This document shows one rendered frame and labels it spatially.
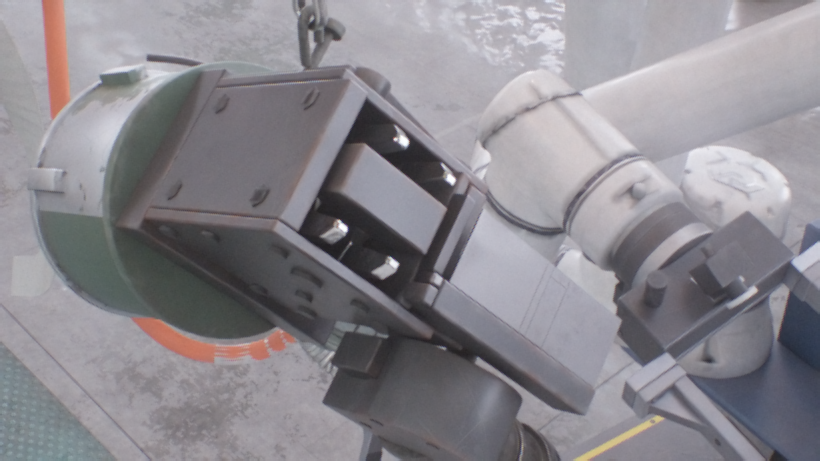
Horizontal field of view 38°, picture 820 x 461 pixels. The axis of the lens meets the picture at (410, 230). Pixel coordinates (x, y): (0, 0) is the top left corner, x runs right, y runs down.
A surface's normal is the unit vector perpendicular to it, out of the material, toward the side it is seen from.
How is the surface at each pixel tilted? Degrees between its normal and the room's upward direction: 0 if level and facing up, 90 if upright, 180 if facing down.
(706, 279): 104
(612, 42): 99
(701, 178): 6
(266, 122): 43
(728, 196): 10
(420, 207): 65
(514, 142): 69
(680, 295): 21
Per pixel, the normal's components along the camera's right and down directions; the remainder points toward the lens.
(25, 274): -0.81, -0.11
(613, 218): -0.52, -0.12
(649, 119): -0.36, 0.19
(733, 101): -0.26, 0.44
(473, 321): 0.62, 0.06
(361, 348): -0.66, -0.50
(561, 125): -0.21, -0.43
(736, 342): 0.21, 0.25
